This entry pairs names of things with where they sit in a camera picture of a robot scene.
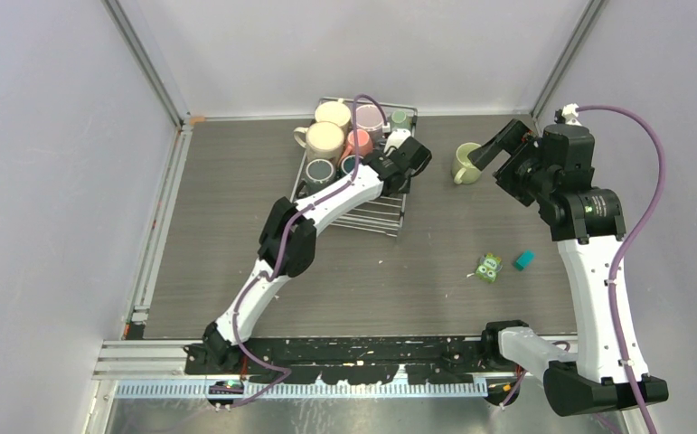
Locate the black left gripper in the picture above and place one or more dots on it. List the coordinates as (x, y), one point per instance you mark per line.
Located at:
(407, 191)

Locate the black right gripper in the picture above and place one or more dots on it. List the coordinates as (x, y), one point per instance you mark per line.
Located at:
(515, 138)

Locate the dark teal mug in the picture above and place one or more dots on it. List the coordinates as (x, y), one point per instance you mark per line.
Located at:
(347, 165)

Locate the light green mug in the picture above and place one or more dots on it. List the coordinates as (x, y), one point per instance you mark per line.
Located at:
(463, 171)

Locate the dark grey mug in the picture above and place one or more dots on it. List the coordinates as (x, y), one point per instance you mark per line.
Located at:
(318, 174)

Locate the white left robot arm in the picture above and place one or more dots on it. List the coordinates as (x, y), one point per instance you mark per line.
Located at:
(287, 243)

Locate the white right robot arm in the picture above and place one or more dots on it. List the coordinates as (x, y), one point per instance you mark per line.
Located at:
(608, 371)

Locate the salmon pink mug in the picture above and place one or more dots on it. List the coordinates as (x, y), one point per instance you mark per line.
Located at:
(361, 141)

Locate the small sage green cup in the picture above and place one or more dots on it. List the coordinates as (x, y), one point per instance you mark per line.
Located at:
(400, 120)

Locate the mauve pink mug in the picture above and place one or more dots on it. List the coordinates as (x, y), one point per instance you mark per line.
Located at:
(368, 118)

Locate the cream mug front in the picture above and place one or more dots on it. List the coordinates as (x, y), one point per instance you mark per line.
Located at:
(321, 140)

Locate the cream mug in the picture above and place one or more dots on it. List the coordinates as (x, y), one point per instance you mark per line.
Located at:
(335, 112)
(321, 140)

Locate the cream mug back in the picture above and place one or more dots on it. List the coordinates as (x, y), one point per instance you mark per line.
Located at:
(335, 112)

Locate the teal toy block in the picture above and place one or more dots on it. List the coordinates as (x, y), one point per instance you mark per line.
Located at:
(524, 260)

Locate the green toy monster block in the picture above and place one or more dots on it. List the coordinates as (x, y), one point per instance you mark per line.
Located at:
(489, 267)

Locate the metal wire dish rack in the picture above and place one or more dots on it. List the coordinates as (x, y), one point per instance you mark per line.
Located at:
(385, 214)

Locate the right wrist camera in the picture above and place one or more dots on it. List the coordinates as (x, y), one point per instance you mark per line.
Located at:
(567, 115)

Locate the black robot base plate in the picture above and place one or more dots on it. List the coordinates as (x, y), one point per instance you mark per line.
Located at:
(356, 360)

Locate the aluminium front rail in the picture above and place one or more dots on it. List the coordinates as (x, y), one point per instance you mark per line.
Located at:
(155, 370)

